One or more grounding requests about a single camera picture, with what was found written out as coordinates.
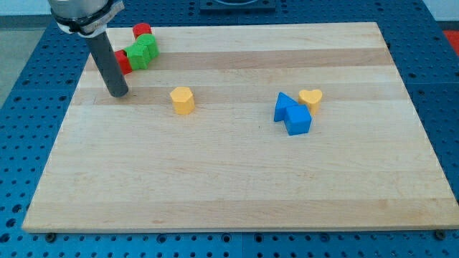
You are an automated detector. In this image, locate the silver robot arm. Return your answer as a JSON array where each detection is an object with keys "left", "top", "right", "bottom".
[{"left": 48, "top": 0, "right": 125, "bottom": 38}]

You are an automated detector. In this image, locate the green star block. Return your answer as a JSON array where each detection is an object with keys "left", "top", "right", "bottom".
[{"left": 124, "top": 43, "right": 151, "bottom": 70}]

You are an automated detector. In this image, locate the green circle block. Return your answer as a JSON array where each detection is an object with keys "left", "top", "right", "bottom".
[{"left": 136, "top": 34, "right": 159, "bottom": 59}]

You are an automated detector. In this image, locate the red star block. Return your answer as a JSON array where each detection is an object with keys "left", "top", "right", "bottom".
[{"left": 115, "top": 49, "right": 133, "bottom": 75}]

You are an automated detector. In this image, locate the red circle block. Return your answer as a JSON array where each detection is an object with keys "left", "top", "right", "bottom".
[{"left": 132, "top": 23, "right": 152, "bottom": 39}]

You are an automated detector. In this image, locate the yellow hexagon block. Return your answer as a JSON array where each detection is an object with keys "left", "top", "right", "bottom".
[{"left": 169, "top": 87, "right": 195, "bottom": 115}]

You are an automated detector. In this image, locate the blue triangle block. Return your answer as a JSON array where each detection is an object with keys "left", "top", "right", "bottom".
[{"left": 273, "top": 92, "right": 298, "bottom": 122}]

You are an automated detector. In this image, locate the blue cube block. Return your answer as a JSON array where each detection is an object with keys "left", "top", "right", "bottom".
[{"left": 284, "top": 105, "right": 312, "bottom": 135}]

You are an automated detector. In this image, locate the yellow heart block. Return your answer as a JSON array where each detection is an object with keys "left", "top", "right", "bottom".
[{"left": 298, "top": 90, "right": 323, "bottom": 115}]

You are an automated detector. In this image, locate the light wooden board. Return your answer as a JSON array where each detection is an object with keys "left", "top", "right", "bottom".
[{"left": 22, "top": 22, "right": 458, "bottom": 233}]

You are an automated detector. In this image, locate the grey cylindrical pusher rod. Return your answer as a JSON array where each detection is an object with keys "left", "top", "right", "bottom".
[{"left": 85, "top": 32, "right": 128, "bottom": 97}]

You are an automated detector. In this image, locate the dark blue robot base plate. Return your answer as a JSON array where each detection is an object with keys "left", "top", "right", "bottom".
[{"left": 199, "top": 0, "right": 277, "bottom": 14}]

